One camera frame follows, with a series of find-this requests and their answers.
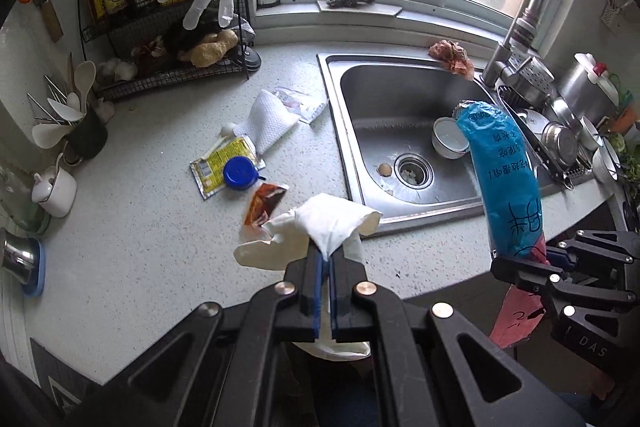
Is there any yellow yeast packet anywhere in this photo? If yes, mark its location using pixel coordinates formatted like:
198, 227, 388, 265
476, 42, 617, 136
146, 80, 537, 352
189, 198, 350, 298
190, 135, 266, 199

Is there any grey pink foil pouch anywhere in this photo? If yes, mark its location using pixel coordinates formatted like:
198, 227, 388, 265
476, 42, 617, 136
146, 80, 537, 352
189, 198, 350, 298
272, 87, 328, 124

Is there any steel kitchen faucet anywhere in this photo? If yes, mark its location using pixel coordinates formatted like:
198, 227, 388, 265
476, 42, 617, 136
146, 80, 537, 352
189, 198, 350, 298
480, 0, 554, 108

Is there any reddish dish rag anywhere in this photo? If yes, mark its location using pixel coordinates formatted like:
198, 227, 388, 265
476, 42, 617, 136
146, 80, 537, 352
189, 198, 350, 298
428, 39, 474, 80

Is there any stainless steel sink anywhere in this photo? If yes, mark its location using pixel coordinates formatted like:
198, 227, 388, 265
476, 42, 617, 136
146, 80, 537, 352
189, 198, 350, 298
316, 52, 597, 238

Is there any ginger root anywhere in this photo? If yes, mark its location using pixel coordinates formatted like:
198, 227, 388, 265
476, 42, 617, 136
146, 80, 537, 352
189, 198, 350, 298
178, 29, 239, 68

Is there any black utensil holder cup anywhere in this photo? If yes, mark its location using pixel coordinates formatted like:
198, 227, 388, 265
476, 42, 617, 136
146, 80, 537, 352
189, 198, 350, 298
66, 107, 108, 160

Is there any steel cup on blue coaster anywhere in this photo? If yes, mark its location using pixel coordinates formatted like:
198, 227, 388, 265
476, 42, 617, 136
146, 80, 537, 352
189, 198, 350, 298
1, 228, 46, 297

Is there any white bowl in sink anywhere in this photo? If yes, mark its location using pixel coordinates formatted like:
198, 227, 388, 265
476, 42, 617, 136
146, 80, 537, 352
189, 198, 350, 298
432, 117, 470, 160

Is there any black wire rack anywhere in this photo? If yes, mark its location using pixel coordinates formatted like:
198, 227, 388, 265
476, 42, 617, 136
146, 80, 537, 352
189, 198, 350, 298
78, 0, 255, 102

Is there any white textured paper towel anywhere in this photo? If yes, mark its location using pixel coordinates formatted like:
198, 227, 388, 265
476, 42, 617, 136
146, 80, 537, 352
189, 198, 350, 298
233, 90, 298, 156

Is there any brown egg shell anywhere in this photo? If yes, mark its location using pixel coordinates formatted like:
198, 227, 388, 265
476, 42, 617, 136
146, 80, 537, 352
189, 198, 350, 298
378, 164, 393, 176

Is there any blue bottle cap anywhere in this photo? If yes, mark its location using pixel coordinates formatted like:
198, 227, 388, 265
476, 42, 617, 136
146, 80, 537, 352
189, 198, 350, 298
222, 156, 259, 191

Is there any orange sauce sachet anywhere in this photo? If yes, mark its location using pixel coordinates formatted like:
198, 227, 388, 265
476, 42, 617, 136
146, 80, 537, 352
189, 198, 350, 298
243, 182, 288, 228

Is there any white ceramic spoon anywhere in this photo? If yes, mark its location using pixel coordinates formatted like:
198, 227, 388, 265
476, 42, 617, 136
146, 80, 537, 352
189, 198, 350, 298
74, 61, 96, 100

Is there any white small teapot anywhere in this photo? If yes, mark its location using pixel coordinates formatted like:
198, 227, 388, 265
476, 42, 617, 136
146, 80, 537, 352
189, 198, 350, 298
30, 153, 77, 219

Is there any steel pot with lid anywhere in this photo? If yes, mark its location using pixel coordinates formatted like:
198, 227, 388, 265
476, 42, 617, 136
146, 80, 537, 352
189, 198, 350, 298
555, 52, 620, 124

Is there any blue plastic snack bag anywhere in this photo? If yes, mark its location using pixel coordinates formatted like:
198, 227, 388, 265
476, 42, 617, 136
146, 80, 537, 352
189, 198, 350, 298
454, 101, 547, 265

